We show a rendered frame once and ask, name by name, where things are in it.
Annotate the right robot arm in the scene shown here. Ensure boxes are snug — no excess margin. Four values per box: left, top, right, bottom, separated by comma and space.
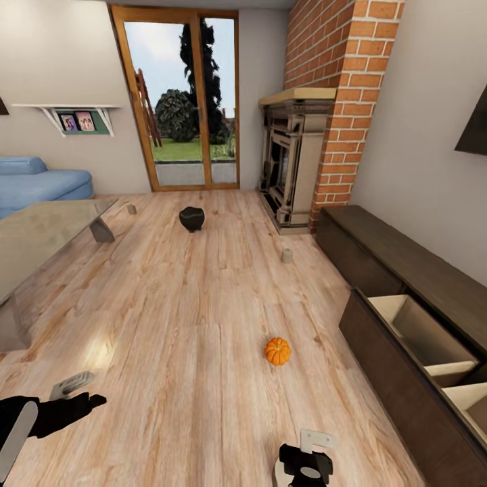
279, 428, 336, 487

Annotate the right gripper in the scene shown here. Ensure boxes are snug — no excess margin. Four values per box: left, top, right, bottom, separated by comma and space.
279, 444, 333, 485

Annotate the cauldron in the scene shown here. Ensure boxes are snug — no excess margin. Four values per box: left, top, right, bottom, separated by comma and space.
179, 206, 205, 232

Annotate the pumpkin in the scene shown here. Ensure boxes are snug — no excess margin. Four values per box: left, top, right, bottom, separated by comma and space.
265, 338, 292, 366

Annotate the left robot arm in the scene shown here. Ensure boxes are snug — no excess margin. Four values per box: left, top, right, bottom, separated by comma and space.
0, 371, 107, 487

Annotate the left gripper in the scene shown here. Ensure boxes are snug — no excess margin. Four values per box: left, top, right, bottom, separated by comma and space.
37, 392, 107, 439

